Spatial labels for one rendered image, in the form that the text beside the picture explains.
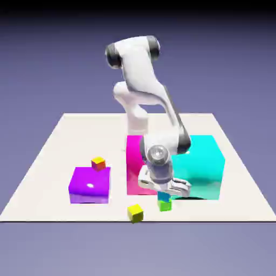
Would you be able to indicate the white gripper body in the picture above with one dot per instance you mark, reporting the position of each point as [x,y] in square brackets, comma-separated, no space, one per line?
[176,187]

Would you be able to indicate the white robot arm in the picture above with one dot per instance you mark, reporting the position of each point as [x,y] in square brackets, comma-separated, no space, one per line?
[140,71]

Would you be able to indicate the small red cube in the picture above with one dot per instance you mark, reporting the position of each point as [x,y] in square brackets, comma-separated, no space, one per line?
[98,164]

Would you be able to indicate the small green cube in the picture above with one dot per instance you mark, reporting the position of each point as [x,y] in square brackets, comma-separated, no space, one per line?
[165,206]

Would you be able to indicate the large cyan box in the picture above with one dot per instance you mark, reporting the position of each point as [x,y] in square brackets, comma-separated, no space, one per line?
[200,166]

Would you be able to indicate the small blue cube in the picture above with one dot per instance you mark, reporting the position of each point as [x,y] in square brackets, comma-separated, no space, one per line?
[163,196]

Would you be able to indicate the small yellow cube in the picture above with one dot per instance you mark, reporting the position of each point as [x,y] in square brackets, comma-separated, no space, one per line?
[135,213]

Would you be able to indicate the large purple box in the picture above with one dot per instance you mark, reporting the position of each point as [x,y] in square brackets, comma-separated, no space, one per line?
[89,181]

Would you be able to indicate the large magenta box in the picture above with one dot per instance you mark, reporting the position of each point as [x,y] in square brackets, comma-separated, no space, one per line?
[133,163]

